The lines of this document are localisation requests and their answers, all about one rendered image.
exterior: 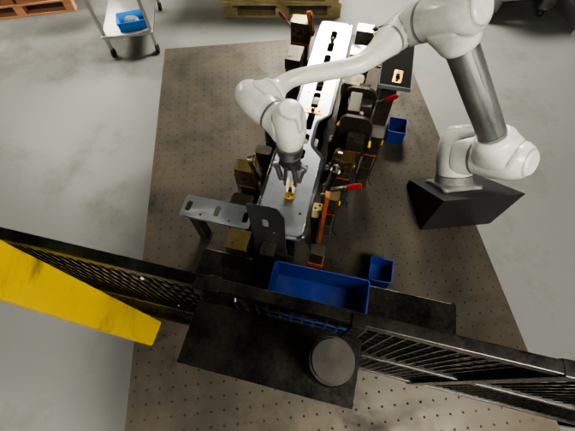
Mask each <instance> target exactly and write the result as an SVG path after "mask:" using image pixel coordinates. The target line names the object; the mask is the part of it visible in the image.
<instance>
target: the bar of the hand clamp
mask: <svg viewBox="0 0 575 431"><path fill-rule="evenodd" d="M339 168H340V166H339V165H335V164H334V165H333V167H332V168H329V165H328V164H326V165H325V167H324V170H323V171H324V173H326V172H328V171H329V176H328V178H327V180H326V182H325V184H324V186H323V192H324V193H326V192H329V190H330V188H331V187H332V185H333V183H334V181H335V178H336V176H337V175H339V174H342V173H343V172H341V171H340V170H339Z"/></svg>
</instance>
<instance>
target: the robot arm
mask: <svg viewBox="0 0 575 431"><path fill-rule="evenodd" d="M494 6H495V4H494V0H415V1H412V2H410V3H409V4H407V5H406V6H405V7H403V8H402V9H400V10H399V11H398V12H397V13H396V14H394V15H393V16H392V17H391V18H390V19H389V20H388V21H387V22H386V24H385V25H384V26H383V27H382V28H381V29H380V30H379V31H378V33H377V34H376V36H375V37H374V38H373V39H372V40H371V42H370V43H369V44H368V45H367V46H366V48H365V49H364V50H362V51H361V52H359V53H358V54H356V55H354V56H350V57H347V58H342V59H339V60H334V61H330V62H323V63H318V64H314V65H310V66H305V67H302V68H296V69H292V70H290V71H287V72H286V73H284V74H281V75H279V76H277V77H275V78H274V79H270V78H264V79H262V80H242V81H241V82H240V83H239V84H238V85H237V86H236V88H235V92H234V96H235V99H236V102H237V104H238V106H239V108H240V109H241V111H242V112H243V113H244V114H245V115H246V116H247V117H248V118H249V119H250V120H252V121H253V122H254V123H256V124H257V125H259V126H260V127H262V128H263V129H264V130H265V131H266V132H267V133H268V134H269V136H270V137H271V138H272V139H273V140H274V141H275V142H276V150H277V155H278V156H279V158H280V159H279V161H277V160H276V159H274V162H273V164H272V166H273V167H274V168H275V170H276V174H277V176H278V179H279V180H283V185H284V186H286V192H288V188H289V177H288V171H291V172H292V175H293V181H292V193H294V189H295V187H297V185H298V184H301V181H302V179H303V177H304V174H305V173H306V172H307V169H308V165H305V166H304V165H302V162H301V161H300V160H301V157H302V155H303V146H304V141H305V136H306V117H305V111H304V109H303V107H302V105H301V104H300V103H299V102H298V101H296V100H294V99H291V98H287V99H285V96H286V94H287V93H288V92H289V91H290V90H292V89H293V88H294V87H296V86H302V85H306V84H311V83H317V82H323V81H328V80H338V79H344V78H349V77H353V76H356V75H359V74H363V73H365V72H367V71H369V70H371V69H373V68H374V67H376V66H378V65H379V64H381V63H382V62H385V61H386V60H388V59H389V58H390V57H392V56H395V55H397V54H398V53H399V52H401V51H402V50H404V49H405V48H406V47H408V46H409V47H412V46H414V45H418V44H425V43H428V44H429V45H430V46H431V47H432V48H433V49H434V50H435V51H436V52H437V53H438V54H439V55H440V56H442V57H443V58H446V59H447V62H448V66H449V68H450V70H451V73H452V76H453V79H454V81H455V84H456V86H457V88H458V91H459V94H460V96H461V99H462V102H463V104H464V106H465V110H466V112H467V114H468V117H469V119H470V122H471V125H470V124H465V125H455V126H450V127H448V128H447V129H446V130H445V131H444V132H443V134H442V136H441V138H440V141H439V144H438V148H437V153H436V177H435V178H434V179H429V180H426V181H425V183H426V184H429V185H432V186H433V187H435V188H437V189H439V190H441V191H442V192H445V193H447V192H459V191H468V190H482V189H483V186H482V185H479V184H477V183H475V182H474V181H473V175H474V174H476V175H479V176H482V177H487V178H491V179H497V180H518V179H523V178H524V177H526V176H528V175H530V174H532V173H533V172H534V171H535V170H536V167H537V165H538V163H539V160H540V154H539V152H538V149H537V148H536V147H535V146H534V145H533V144H532V143H531V142H530V141H525V139H524V138H523V137H522V136H521V135H520V133H519V132H518V131H517V130H516V128H515V127H512V126H510V125H507V124H506V123H505V120H504V117H503V114H502V111H501V106H500V104H499V100H498V97H497V95H496V92H495V87H494V84H493V81H492V79H491V76H490V72H489V68H488V65H487V62H486V59H485V56H484V53H483V49H482V46H481V43H480V41H481V39H482V36H483V29H484V28H485V27H486V26H487V25H488V24H489V22H490V20H491V18H492V15H493V12H494ZM280 165H281V166H282V167H283V168H284V172H283V173H284V174H283V173H282V169H281V166H280ZM300 168H301V173H300V176H299V178H298V175H297V170H298V169H300Z"/></svg>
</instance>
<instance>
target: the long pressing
mask: <svg viewBox="0 0 575 431"><path fill-rule="evenodd" d="M332 32H337V35H336V39H335V41H334V43H331V42H330V37H331V34H332ZM352 32H353V25H352V24H347V23H340V22H333V21H323V22H322V23H321V24H320V27H319V29H318V32H317V36H316V40H315V43H314V45H313V48H312V51H311V56H310V59H309V62H308V64H307V66H310V65H314V64H318V63H323V62H324V58H325V56H331V57H330V61H334V60H339V59H342V58H346V57H347V51H348V47H349V44H350V39H351V36H352ZM329 44H334V48H333V51H331V52H330V51H327V49H328V46H329ZM340 83H341V79H338V80H328V81H323V89H322V91H321V92H318V91H316V88H317V83H311V84H306V85H302V86H301V87H300V89H299V94H298V96H297V100H296V101H298V102H299V103H300V104H301V105H302V107H303V109H305V106H308V107H311V104H312V101H313V98H314V94H315V93H318V94H320V95H321V96H320V98H319V102H318V106H317V107H318V108H319V109H322V114H321V115H316V114H314V115H315V117H314V121H313V124H312V127H311V130H307V129H306V135H309V139H308V143H307V144H304V146H303V151H305V155H304V158H303V159H301V160H300V161H301V162H302V165H304V166H305V165H308V169H307V172H306V173H305V174H304V177H303V179H302V181H301V184H298V185H297V187H296V190H295V194H294V196H293V200H290V199H285V198H284V195H285V192H286V186H284V185H283V180H279V179H278V176H277V174H276V170H275V168H274V167H273V166H272V164H273V162H274V159H276V160H277V161H279V159H280V158H279V156H278V155H277V150H276V149H275V151H274V154H273V157H272V159H271V162H270V166H269V169H268V172H267V175H266V178H265V181H264V185H263V188H262V191H261V193H260V196H259V199H258V203H257V204H258V205H263V206H267V207H268V206H270V207H271V208H276V209H278V210H279V211H280V213H281V214H282V216H283V217H284V221H285V232H286V239H289V240H292V241H301V240H303V239H304V238H305V237H306V235H307V232H308V227H309V224H310V220H311V213H312V208H313V204H314V202H315V198H316V195H317V188H318V184H319V181H320V176H321V173H322V169H323V162H324V158H323V155H322V154H321V153H320V151H319V150H318V149H317V148H316V146H315V145H314V143H315V139H316V136H317V130H318V127H319V125H320V124H321V123H323V122H325V121H327V120H329V119H330V118H331V117H332V115H333V111H334V107H335V101H336V98H337V93H338V90H339V86H340ZM308 91H309V92H308ZM327 94H328V95H327ZM299 213H301V215H299Z"/></svg>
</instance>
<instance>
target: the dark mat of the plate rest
mask: <svg viewBox="0 0 575 431"><path fill-rule="evenodd" d="M413 51H414V46H412V47H409V46H408V47H406V48H405V49H404V50H402V51H401V52H399V53H398V54H397V55H395V56H392V57H390V58H389V59H388V60H386V61H385V62H383V63H382V73H381V79H380V84H383V85H389V86H399V87H405V88H410V85H411V77H412V60H413ZM395 69H397V70H401V71H403V75H402V79H401V83H400V84H396V83H393V82H392V79H393V76H394V71H395Z"/></svg>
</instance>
